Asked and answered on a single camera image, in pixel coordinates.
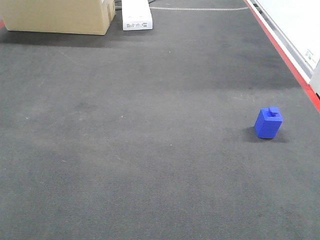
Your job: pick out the dark grey conveyor belt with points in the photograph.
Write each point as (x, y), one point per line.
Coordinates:
(149, 135)

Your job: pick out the long white carton box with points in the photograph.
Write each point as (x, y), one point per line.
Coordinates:
(136, 15)

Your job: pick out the large cardboard box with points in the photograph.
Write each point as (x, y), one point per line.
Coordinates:
(86, 17)

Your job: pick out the blue plastic block part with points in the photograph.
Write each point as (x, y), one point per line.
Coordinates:
(268, 122)

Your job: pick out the white panel with aluminium frame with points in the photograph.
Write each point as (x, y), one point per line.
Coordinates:
(299, 22)

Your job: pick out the red conveyor side rail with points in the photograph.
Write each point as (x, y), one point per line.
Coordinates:
(286, 56)

